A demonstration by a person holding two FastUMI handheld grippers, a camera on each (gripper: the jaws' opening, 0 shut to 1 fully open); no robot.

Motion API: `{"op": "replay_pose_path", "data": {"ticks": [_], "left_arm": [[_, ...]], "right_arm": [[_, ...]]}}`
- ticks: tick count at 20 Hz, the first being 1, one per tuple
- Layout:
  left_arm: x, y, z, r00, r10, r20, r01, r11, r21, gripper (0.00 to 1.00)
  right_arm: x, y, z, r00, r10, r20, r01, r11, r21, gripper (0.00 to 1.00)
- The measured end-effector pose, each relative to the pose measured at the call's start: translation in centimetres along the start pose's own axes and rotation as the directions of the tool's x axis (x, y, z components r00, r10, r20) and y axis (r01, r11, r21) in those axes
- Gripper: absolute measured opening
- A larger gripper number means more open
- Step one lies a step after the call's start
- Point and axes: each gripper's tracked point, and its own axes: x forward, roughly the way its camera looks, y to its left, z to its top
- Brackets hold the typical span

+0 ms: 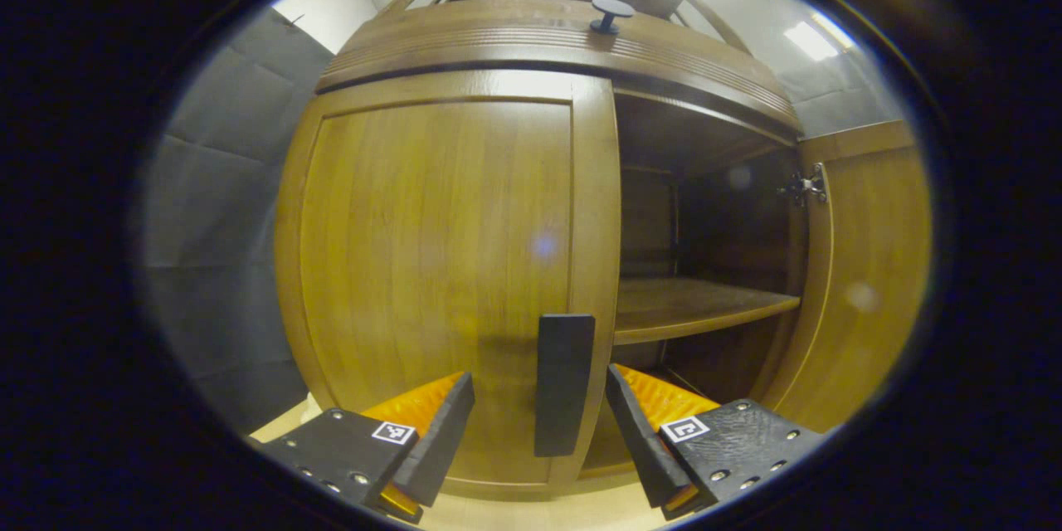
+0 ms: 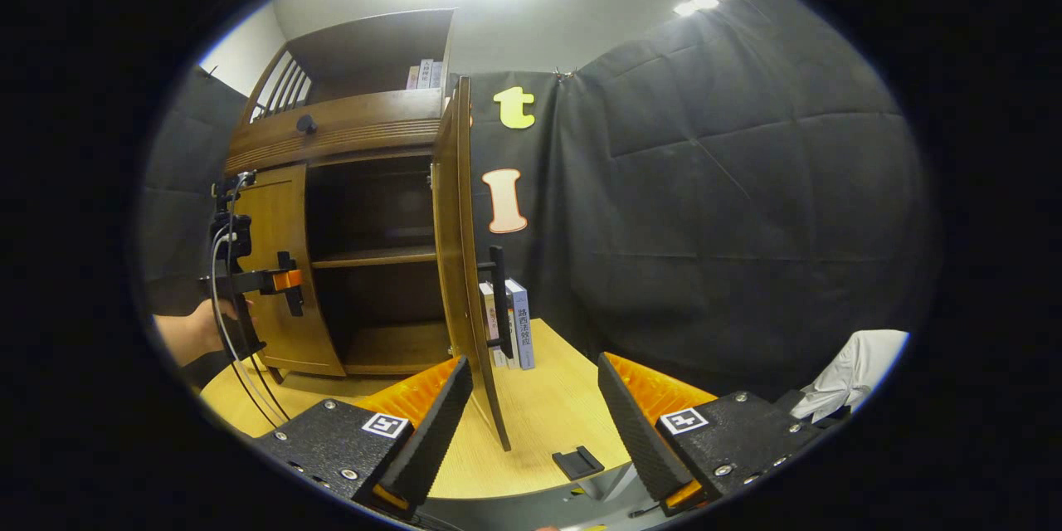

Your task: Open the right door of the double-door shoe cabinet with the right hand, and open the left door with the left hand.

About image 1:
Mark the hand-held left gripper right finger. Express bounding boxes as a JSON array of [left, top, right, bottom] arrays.
[[606, 363, 826, 522]]

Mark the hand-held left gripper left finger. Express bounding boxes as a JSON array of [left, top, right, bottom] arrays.
[[257, 371, 476, 525]]

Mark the black door handle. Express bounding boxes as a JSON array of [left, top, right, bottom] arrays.
[[533, 314, 597, 458]]

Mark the wooden shoe cabinet door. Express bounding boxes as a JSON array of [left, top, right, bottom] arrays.
[[274, 69, 621, 499], [759, 119, 934, 434]]

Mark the wooden double-door shoe cabinet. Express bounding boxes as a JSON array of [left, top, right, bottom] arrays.
[[274, 0, 934, 503]]

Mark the wooden cabinet shelf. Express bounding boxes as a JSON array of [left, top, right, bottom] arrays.
[[614, 276, 801, 346]]

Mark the metal door hinge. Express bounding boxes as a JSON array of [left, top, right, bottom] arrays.
[[778, 163, 829, 208]]

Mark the wooden cabinet drawer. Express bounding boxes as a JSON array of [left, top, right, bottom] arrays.
[[315, 0, 804, 138]]

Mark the black round drawer knob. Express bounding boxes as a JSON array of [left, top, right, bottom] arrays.
[[589, 0, 636, 37]]

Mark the small ceiling light panel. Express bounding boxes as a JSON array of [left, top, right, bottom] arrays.
[[784, 12, 855, 63]]

